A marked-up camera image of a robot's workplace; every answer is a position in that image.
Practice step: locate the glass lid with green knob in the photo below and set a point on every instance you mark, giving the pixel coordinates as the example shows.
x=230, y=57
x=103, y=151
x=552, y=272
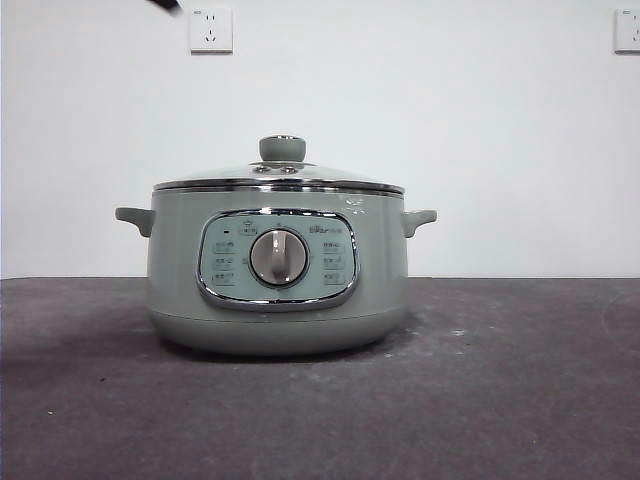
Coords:
x=281, y=148

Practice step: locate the pale green electric cooking pot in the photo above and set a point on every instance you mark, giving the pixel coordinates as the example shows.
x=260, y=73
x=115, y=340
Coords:
x=175, y=275

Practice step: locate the white wall socket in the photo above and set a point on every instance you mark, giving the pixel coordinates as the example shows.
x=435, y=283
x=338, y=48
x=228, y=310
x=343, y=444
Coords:
x=629, y=31
x=211, y=30

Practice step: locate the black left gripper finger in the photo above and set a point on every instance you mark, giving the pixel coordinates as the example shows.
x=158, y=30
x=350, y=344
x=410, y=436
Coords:
x=167, y=4

